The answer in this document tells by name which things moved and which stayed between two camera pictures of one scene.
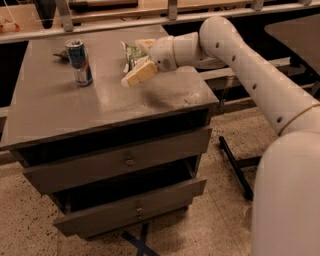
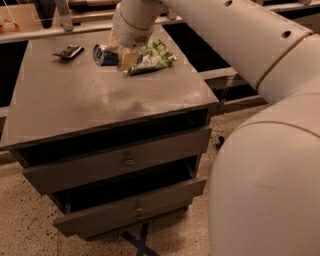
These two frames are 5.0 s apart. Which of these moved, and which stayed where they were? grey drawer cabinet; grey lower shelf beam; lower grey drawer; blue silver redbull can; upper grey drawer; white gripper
Moved: blue silver redbull can; white gripper
Stayed: grey drawer cabinet; upper grey drawer; lower grey drawer; grey lower shelf beam
